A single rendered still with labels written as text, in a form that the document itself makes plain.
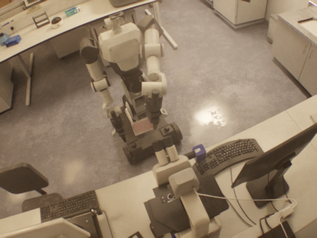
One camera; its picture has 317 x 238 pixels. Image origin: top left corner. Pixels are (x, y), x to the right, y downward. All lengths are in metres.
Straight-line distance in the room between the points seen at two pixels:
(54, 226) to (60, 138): 2.08
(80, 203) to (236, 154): 1.05
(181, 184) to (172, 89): 2.12
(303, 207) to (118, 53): 1.27
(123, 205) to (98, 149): 1.25
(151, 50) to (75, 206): 1.06
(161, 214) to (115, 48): 0.97
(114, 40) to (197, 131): 1.47
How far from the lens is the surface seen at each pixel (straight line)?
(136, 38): 1.45
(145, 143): 2.29
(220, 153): 1.55
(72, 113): 3.10
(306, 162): 1.71
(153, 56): 1.29
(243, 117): 2.70
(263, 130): 1.72
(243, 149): 1.58
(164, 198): 1.09
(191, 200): 0.97
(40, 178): 1.83
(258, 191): 1.50
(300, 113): 1.92
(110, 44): 1.44
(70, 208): 1.60
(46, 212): 1.69
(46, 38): 2.96
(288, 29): 3.05
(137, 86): 1.67
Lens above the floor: 2.14
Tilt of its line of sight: 52 degrees down
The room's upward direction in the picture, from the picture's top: 13 degrees counter-clockwise
